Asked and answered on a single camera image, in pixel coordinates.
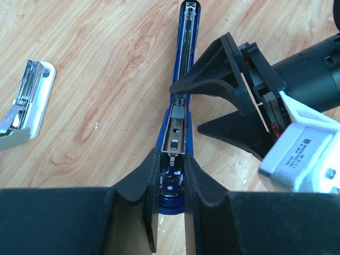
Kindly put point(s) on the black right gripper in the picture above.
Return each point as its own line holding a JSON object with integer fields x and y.
{"x": 242, "y": 76}

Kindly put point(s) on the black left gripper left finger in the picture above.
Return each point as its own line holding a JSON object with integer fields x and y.
{"x": 121, "y": 219}

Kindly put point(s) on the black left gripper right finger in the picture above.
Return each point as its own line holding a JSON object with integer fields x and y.
{"x": 220, "y": 221}

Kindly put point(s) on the grey white stapler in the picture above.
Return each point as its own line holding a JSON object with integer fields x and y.
{"x": 23, "y": 120}

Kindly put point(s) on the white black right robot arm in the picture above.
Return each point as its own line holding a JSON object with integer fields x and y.
{"x": 312, "y": 75}

